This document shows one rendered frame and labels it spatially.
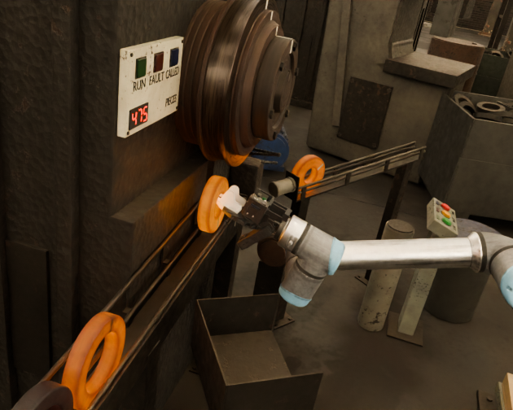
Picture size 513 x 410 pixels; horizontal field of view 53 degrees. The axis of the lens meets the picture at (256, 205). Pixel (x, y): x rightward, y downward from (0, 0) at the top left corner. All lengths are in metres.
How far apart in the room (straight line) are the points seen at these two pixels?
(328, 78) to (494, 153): 1.44
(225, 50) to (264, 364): 0.74
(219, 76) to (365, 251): 0.64
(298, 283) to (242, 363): 0.27
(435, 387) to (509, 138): 1.78
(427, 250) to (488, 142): 2.05
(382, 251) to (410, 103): 2.66
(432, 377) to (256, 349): 1.21
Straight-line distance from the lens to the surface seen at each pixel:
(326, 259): 1.33
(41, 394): 0.93
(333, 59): 4.23
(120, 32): 1.08
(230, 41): 1.29
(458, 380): 2.41
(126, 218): 1.20
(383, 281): 2.30
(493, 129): 3.49
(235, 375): 1.22
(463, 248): 1.56
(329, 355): 2.26
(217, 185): 1.34
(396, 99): 4.10
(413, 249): 1.53
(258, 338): 1.31
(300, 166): 1.96
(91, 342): 1.00
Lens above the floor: 1.45
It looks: 26 degrees down
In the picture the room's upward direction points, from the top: 10 degrees clockwise
